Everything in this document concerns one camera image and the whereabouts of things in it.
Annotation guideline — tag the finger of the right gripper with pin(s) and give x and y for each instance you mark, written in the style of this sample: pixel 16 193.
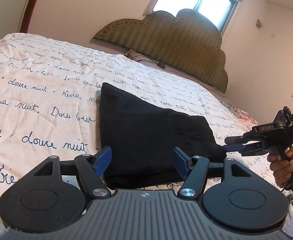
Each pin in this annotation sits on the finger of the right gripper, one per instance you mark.
pixel 241 139
pixel 252 149

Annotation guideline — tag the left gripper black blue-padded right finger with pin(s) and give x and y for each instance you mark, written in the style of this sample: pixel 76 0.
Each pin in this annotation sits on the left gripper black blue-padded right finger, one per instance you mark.
pixel 193 171

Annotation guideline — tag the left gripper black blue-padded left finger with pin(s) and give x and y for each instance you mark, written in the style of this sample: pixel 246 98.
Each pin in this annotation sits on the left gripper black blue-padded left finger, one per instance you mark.
pixel 90 168

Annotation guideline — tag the black pants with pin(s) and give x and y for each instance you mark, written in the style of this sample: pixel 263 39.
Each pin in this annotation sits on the black pants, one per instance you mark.
pixel 142 137

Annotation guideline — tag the person's right hand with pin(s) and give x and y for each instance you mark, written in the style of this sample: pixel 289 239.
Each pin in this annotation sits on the person's right hand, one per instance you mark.
pixel 281 169

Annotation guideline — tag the white script-print bed quilt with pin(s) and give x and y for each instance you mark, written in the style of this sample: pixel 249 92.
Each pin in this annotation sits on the white script-print bed quilt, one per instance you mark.
pixel 49 105

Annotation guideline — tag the black charger on bed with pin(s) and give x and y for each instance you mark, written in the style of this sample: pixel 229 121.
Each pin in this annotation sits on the black charger on bed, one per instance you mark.
pixel 161 65

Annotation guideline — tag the olive cloud-shaped headboard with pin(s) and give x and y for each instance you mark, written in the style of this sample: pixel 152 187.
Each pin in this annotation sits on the olive cloud-shaped headboard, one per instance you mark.
pixel 188 41

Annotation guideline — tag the striped pillow at headboard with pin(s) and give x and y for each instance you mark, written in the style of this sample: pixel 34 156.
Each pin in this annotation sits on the striped pillow at headboard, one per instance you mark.
pixel 137 56

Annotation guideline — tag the small wall hook fixture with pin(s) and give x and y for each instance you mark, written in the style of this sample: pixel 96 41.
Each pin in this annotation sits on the small wall hook fixture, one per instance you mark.
pixel 258 24

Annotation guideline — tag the bright window with frame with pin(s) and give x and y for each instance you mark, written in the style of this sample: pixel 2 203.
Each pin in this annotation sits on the bright window with frame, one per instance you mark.
pixel 199 0

